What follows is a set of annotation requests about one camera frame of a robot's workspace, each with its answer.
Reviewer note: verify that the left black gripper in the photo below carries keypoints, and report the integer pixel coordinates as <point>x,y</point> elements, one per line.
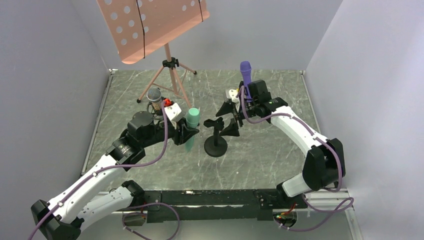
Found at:
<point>182,133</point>

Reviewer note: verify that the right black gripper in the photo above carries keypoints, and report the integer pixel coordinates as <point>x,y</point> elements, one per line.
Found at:
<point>239,117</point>

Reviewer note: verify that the glitter silver microphone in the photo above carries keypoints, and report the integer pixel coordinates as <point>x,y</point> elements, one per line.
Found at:
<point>154,95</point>

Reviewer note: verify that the purple microphone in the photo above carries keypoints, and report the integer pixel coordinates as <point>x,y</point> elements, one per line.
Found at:
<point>246,72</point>

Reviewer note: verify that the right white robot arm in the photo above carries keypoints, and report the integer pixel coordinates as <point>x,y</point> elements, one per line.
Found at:
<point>324,158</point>

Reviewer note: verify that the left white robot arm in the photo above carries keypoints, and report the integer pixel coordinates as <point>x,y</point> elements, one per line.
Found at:
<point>65,216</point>

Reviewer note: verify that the pink music stand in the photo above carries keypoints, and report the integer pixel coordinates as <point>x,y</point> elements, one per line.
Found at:
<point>140,27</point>

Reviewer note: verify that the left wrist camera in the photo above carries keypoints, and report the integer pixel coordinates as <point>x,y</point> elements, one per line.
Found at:
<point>172,110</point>

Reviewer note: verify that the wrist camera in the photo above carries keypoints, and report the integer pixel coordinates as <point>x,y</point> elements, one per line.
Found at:
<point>172,110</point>
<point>231,95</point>

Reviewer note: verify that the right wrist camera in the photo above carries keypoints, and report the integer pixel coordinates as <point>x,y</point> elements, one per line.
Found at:
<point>231,95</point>

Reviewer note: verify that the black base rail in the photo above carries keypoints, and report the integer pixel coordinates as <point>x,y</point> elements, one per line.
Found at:
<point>228,204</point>

